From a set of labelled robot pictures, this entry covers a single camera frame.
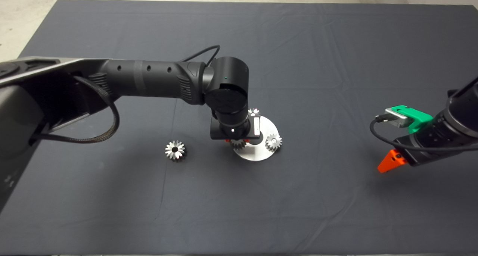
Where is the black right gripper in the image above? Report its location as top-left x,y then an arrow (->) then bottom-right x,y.
377,112 -> 454,174

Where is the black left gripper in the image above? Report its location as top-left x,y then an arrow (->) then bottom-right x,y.
210,114 -> 261,143

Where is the large steel gear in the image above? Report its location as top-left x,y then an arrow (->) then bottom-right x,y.
165,140 -> 186,162

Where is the round metal plate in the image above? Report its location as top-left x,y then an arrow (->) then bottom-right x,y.
233,115 -> 279,161

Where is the dark grey table cloth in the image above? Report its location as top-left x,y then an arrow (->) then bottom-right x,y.
0,0 -> 478,255

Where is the silver right camera box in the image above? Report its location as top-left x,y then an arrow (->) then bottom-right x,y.
385,108 -> 411,128

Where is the green right camera mount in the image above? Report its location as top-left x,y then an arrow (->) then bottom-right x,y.
386,105 -> 434,134

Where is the thin black left camera cable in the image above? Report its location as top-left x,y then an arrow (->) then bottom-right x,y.
181,44 -> 221,67

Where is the black braided cable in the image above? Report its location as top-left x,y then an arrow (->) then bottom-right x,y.
32,76 -> 121,144

